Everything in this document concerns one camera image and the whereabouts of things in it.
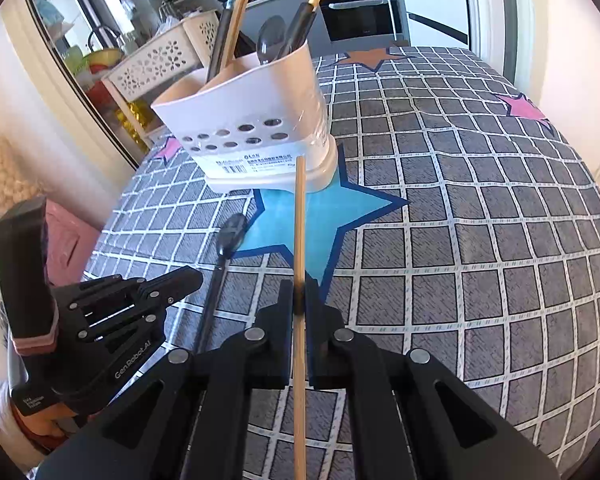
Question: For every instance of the metal spoon round bowl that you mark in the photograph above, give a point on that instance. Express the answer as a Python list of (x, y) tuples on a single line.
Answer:
[(271, 39)]

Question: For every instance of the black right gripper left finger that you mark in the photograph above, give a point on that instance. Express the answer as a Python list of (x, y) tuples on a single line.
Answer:
[(187, 417)]

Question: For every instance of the blue patterned wooden chopstick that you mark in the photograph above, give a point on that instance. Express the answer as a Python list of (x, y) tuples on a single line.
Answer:
[(220, 38)]

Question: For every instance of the black built-in oven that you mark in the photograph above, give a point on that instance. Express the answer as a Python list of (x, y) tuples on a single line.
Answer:
[(355, 19)]

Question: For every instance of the left hand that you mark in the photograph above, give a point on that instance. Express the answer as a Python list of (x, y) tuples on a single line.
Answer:
[(42, 429)]

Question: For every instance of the beige perforated storage cart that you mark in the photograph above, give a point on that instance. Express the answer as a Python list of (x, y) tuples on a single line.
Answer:
[(185, 46)]

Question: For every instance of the black spoon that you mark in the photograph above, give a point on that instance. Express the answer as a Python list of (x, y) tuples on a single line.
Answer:
[(229, 239)]

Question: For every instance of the grey checked tablecloth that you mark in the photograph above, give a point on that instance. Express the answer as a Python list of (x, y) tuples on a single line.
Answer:
[(460, 221)]

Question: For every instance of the white refrigerator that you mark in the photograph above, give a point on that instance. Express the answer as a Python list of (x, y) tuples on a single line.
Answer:
[(438, 23)]

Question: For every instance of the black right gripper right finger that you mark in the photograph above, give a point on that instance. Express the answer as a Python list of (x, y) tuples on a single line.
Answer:
[(411, 417)]

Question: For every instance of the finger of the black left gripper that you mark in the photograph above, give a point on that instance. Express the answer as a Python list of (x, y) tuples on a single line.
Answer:
[(169, 288)]

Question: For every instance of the wooden chopstick in holder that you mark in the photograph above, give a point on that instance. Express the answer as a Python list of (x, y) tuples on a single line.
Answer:
[(233, 33)]

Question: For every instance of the plain wooden chopstick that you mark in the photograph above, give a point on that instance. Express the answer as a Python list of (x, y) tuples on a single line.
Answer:
[(299, 364)]

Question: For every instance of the white plastic utensil holder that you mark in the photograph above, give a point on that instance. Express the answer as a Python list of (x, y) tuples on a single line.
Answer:
[(246, 127)]

